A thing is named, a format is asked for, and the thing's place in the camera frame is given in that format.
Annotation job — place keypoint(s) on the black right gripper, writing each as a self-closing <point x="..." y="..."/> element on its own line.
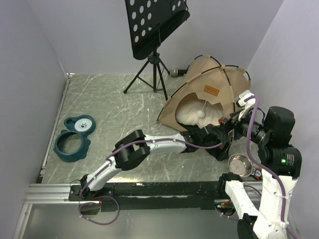
<point x="226" y="123"/>

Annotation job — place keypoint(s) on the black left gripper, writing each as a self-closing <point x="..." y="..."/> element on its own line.
<point x="221" y="155"/>

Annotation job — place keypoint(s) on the cream white pillow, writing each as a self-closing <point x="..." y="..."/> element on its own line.
<point x="186" y="113"/>

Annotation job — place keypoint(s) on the tan pet tent fabric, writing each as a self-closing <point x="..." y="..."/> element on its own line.
<point x="207" y="92"/>

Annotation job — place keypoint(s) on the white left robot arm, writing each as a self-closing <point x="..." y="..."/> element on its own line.
<point x="133" y="149"/>

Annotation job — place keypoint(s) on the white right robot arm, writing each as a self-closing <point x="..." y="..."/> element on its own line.
<point x="280" y="165"/>

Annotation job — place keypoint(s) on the steel pet bowl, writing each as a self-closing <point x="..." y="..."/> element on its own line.
<point x="240" y="164"/>

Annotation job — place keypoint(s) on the orange leather tent label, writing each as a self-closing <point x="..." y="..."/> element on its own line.
<point x="211" y="90"/>

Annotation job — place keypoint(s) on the teal pet bowl holder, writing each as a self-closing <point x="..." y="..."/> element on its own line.
<point x="71" y="145"/>

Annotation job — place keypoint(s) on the white pompom cat toy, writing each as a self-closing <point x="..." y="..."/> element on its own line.
<point x="201" y="113"/>

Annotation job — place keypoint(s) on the black red toy block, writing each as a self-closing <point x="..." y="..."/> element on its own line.
<point x="256" y="173"/>

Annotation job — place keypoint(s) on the black microphone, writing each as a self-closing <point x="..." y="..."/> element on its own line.
<point x="177" y="72"/>

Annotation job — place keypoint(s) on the black music stand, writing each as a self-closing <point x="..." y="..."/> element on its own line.
<point x="151" y="22"/>

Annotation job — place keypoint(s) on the white paw print bowl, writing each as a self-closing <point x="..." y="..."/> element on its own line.
<point x="83" y="125"/>

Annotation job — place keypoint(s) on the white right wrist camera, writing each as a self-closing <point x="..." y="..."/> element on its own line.
<point x="245" y="102"/>

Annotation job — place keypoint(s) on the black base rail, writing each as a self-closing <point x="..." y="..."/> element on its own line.
<point x="155" y="195"/>

